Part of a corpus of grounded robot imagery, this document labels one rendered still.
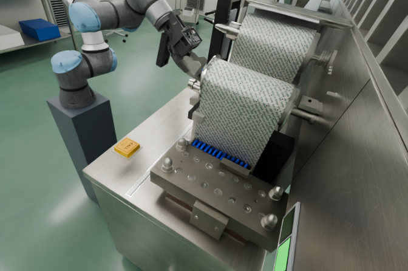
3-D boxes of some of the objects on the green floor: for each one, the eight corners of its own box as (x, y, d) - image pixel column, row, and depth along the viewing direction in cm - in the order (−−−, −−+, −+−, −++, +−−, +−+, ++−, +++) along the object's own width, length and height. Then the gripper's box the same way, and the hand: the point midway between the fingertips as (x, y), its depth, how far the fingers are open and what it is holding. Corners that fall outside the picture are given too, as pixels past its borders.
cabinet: (241, 90, 310) (260, 33, 255) (282, 106, 293) (311, 48, 238) (118, 255, 127) (88, 179, 72) (207, 323, 110) (256, 290, 55)
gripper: (164, 11, 54) (209, 76, 58) (183, 7, 61) (222, 65, 65) (148, 31, 59) (190, 89, 64) (167, 25, 67) (204, 78, 71)
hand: (198, 78), depth 66 cm, fingers closed, pressing on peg
